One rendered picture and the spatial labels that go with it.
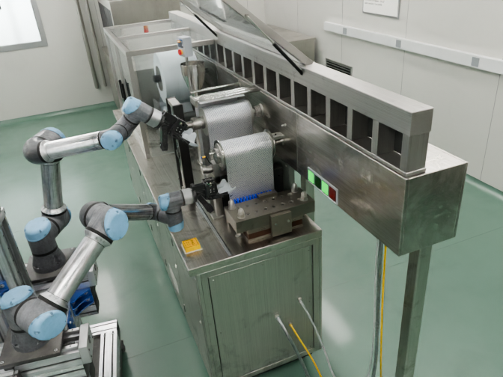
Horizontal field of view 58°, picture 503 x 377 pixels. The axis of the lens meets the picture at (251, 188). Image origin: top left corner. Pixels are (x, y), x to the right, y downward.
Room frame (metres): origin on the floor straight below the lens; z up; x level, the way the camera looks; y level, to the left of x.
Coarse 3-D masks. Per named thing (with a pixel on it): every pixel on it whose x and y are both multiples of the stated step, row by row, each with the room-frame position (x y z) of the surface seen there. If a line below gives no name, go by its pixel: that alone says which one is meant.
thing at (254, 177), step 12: (228, 168) 1.92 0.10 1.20; (240, 168) 1.94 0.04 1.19; (252, 168) 1.96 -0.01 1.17; (264, 168) 1.98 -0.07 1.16; (228, 180) 1.92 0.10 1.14; (240, 180) 1.94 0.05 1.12; (252, 180) 1.96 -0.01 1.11; (264, 180) 1.98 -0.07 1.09; (240, 192) 1.94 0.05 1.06; (252, 192) 1.96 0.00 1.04
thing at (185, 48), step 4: (180, 36) 2.52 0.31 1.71; (184, 36) 2.51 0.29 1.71; (188, 36) 2.50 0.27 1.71; (180, 40) 2.48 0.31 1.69; (184, 40) 2.46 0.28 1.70; (188, 40) 2.48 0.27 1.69; (180, 44) 2.48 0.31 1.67; (184, 44) 2.46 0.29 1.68; (188, 44) 2.47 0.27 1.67; (180, 48) 2.49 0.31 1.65; (184, 48) 2.46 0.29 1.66; (188, 48) 2.47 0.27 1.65; (180, 52) 2.47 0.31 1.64; (184, 52) 2.46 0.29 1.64; (188, 52) 2.47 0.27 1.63; (192, 52) 2.49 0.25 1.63; (184, 56) 2.47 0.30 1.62; (188, 56) 2.47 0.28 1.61
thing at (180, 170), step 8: (168, 104) 2.32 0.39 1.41; (176, 104) 2.21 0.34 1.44; (168, 112) 2.31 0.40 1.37; (176, 112) 2.18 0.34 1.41; (184, 120) 2.20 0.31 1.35; (176, 144) 2.32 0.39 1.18; (184, 144) 2.19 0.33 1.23; (176, 152) 2.32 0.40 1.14; (184, 152) 2.19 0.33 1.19; (176, 160) 2.31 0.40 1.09; (184, 160) 2.19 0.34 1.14; (184, 168) 2.18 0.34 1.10; (184, 176) 2.18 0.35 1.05; (192, 176) 2.20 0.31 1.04; (184, 184) 2.28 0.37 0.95
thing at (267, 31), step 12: (180, 0) 2.83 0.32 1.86; (228, 0) 1.80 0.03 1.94; (192, 12) 2.89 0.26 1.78; (240, 12) 1.81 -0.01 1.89; (204, 24) 2.91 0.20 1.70; (252, 24) 1.84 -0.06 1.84; (264, 24) 1.85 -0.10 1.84; (216, 36) 2.93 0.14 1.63; (240, 36) 2.62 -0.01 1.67; (276, 36) 1.86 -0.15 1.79; (264, 48) 2.30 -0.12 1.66; (276, 48) 1.85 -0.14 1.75; (288, 48) 1.88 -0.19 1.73; (288, 60) 1.86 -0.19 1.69; (300, 60) 1.90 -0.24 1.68; (300, 72) 1.88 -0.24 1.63
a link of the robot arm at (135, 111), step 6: (126, 102) 1.83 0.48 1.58; (132, 102) 1.82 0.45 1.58; (138, 102) 1.84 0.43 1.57; (126, 108) 1.81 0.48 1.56; (132, 108) 1.81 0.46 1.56; (138, 108) 1.82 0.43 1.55; (144, 108) 1.83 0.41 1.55; (150, 108) 1.85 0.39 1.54; (126, 114) 1.83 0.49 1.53; (132, 114) 1.82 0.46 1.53; (138, 114) 1.82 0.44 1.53; (144, 114) 1.83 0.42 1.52; (150, 114) 1.84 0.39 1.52; (132, 120) 1.82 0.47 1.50; (138, 120) 1.83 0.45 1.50; (144, 120) 1.83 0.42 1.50
